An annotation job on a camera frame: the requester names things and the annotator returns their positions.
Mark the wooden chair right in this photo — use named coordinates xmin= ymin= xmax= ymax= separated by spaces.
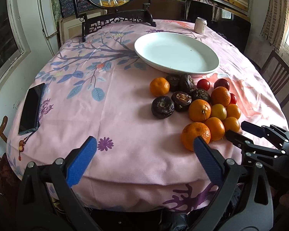
xmin=260 ymin=50 xmax=289 ymax=109

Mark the small orange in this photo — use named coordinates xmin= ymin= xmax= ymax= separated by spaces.
xmin=223 ymin=117 xmax=240 ymax=132
xmin=226 ymin=104 xmax=241 ymax=119

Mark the red tassel phone charm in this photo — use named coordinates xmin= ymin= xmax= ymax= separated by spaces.
xmin=18 ymin=132 xmax=35 ymax=161

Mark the white oval plate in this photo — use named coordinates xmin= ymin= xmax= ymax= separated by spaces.
xmin=134 ymin=32 xmax=219 ymax=74

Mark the large mandarin front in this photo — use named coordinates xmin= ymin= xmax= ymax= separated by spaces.
xmin=181 ymin=122 xmax=211 ymax=152

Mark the pink floral tablecloth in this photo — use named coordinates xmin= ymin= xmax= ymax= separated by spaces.
xmin=6 ymin=20 xmax=288 ymax=213

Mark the white drink can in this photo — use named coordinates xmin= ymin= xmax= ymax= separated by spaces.
xmin=194 ymin=17 xmax=207 ymax=34

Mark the yellow-orange small citrus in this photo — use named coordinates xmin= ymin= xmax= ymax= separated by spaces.
xmin=210 ymin=104 xmax=227 ymax=121

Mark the wooden chair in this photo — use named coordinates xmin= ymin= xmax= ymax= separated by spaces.
xmin=0 ymin=116 xmax=20 ymax=198
xmin=260 ymin=50 xmax=289 ymax=109

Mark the dark passion fruit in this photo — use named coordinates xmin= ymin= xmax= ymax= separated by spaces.
xmin=151 ymin=96 xmax=174 ymax=119
xmin=189 ymin=88 xmax=211 ymax=103
xmin=178 ymin=74 xmax=195 ymax=93
xmin=165 ymin=74 xmax=180 ymax=92
xmin=171 ymin=91 xmax=192 ymax=112

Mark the black smartphone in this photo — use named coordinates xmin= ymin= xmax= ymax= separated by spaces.
xmin=18 ymin=83 xmax=46 ymax=135

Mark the dark red plum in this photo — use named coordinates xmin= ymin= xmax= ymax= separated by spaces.
xmin=213 ymin=78 xmax=230 ymax=91

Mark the large orange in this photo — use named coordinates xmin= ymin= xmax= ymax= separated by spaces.
xmin=188 ymin=99 xmax=211 ymax=122

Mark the wooden chair left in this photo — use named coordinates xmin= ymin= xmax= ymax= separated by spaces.
xmin=0 ymin=116 xmax=20 ymax=198

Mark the red cherry tomato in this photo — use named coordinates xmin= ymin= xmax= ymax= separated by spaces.
xmin=230 ymin=93 xmax=237 ymax=104
xmin=196 ymin=79 xmax=211 ymax=91

